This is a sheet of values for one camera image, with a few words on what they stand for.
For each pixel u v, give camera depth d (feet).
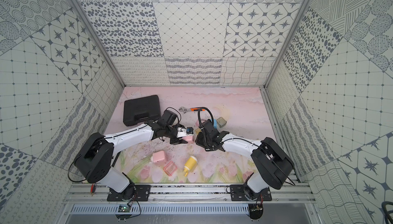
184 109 3.51
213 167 2.70
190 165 2.51
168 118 2.31
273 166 1.43
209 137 2.22
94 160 1.45
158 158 2.57
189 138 2.64
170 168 2.68
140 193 2.41
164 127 2.28
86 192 2.48
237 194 2.40
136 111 3.21
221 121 3.30
